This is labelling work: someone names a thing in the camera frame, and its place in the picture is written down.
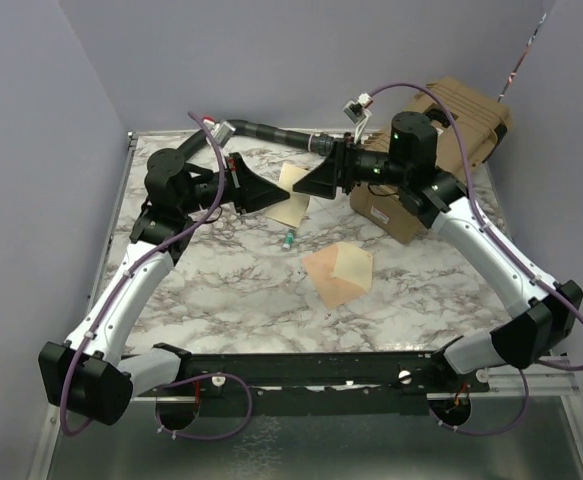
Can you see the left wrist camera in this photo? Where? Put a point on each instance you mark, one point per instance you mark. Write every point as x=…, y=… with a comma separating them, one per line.
x=221, y=131

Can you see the tan plastic toolbox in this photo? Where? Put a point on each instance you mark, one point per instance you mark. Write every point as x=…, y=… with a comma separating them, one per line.
x=483, y=122

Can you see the small green glue stick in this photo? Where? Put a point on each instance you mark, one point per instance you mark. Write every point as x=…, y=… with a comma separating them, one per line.
x=289, y=238

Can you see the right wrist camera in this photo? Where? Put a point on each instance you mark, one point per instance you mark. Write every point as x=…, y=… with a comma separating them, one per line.
x=357, y=110

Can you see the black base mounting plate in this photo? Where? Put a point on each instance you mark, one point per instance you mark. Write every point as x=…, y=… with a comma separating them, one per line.
x=316, y=384

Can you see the pink tan envelope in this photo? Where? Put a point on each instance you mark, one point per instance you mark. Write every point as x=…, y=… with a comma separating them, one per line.
x=340, y=273

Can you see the aluminium rail frame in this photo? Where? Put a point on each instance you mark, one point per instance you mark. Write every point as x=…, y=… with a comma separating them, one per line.
x=450, y=413

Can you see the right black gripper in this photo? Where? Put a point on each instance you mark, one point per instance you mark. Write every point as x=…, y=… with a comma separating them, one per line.
x=338, y=169

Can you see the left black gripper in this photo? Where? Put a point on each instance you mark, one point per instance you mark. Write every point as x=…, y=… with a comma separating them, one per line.
x=254, y=191

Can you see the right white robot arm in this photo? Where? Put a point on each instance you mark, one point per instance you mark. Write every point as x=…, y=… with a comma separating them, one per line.
x=541, y=309

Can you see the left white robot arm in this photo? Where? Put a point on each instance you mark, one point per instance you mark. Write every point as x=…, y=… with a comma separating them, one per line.
x=87, y=374

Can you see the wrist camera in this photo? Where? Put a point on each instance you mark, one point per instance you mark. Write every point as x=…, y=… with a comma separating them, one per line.
x=221, y=131
x=357, y=110

